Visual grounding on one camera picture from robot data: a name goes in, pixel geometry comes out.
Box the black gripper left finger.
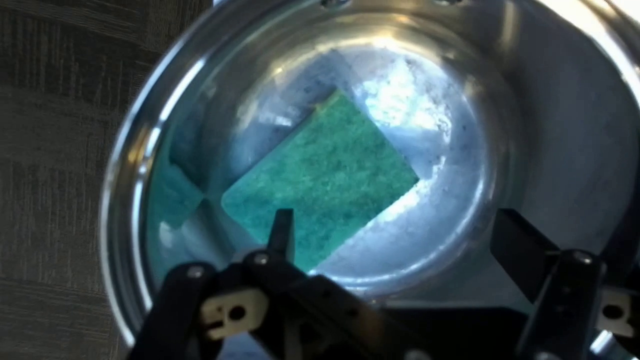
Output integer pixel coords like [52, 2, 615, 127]
[128, 207, 377, 360]

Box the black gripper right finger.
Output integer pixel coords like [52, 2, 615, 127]
[491, 207, 640, 360]

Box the green sponge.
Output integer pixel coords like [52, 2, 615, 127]
[218, 88, 423, 273]

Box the silver saucepan with black handle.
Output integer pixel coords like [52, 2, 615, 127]
[99, 0, 640, 349]

